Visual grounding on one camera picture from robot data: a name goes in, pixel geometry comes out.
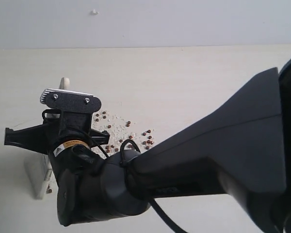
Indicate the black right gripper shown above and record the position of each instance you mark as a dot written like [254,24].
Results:
[57,127]

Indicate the white wooden paint brush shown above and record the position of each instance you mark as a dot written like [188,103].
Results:
[39,172]

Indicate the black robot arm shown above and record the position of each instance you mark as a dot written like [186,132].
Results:
[242,149]

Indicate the beans and rice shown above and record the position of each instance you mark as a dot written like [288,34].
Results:
[119,130]

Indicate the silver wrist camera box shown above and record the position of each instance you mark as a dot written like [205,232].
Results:
[70,101]

